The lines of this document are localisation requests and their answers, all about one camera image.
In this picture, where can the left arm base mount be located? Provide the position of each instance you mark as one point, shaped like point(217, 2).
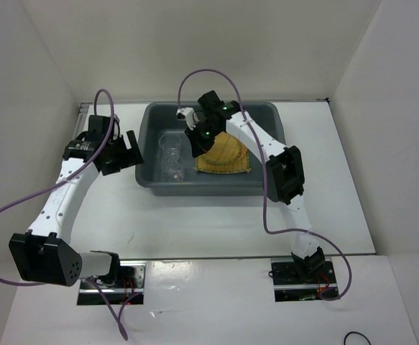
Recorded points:
point(127, 288)

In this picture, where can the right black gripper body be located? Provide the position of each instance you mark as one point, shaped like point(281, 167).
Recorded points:
point(204, 134)

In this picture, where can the aluminium table edge rail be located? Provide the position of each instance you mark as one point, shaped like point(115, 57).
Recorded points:
point(81, 119)

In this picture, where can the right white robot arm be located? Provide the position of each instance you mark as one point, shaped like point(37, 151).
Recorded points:
point(283, 176)

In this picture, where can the round green-rimmed bamboo tray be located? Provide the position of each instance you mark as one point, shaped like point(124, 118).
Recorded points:
point(226, 150)

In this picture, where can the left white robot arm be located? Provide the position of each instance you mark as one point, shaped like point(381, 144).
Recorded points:
point(43, 253)

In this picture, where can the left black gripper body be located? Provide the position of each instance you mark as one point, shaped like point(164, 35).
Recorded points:
point(120, 157)

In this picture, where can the square bamboo mat tray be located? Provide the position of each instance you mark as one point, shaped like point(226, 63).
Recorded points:
point(240, 166)

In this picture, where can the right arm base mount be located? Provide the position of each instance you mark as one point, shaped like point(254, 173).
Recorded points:
point(288, 286)

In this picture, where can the clear glass bowl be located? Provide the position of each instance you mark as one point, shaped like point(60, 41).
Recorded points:
point(173, 169)

